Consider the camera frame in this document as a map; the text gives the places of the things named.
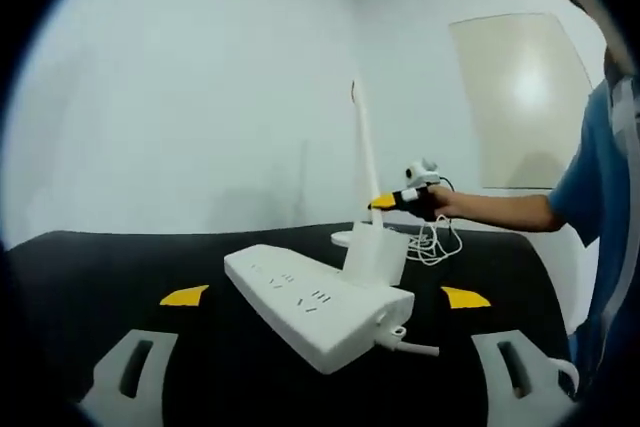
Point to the person in blue shirt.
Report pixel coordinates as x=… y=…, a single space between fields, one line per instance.
x=600 y=222

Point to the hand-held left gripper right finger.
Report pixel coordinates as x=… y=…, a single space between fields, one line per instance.
x=530 y=362

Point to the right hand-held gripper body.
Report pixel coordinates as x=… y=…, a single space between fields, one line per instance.
x=422 y=174

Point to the person's right hand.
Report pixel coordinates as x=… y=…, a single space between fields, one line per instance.
x=450 y=204

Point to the white desk lamp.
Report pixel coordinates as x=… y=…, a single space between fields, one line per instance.
x=367 y=172

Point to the white lamp plug adapter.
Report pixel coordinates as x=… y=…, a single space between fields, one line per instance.
x=375 y=257

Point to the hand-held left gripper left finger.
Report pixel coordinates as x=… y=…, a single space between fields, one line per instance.
x=125 y=372

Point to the white power strip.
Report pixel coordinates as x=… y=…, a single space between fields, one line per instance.
x=320 y=317

